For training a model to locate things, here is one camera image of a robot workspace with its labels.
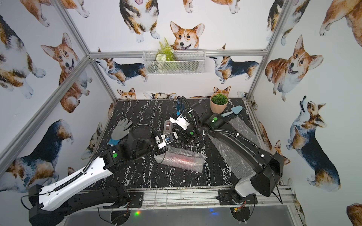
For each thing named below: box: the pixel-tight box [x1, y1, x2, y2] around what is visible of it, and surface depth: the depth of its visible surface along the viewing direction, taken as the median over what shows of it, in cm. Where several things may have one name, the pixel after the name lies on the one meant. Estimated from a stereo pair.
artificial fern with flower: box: [155, 37, 176, 74], surface depth 86 cm
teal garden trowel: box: [221, 105, 243, 117], surface depth 116 cm
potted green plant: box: [210, 93, 229, 114], surface depth 108 cm
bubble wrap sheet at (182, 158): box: [153, 145, 206, 173], surface depth 83 cm
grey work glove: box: [106, 118, 133, 146], surface depth 102 cm
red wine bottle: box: [169, 156, 200, 168], surface depth 83 cm
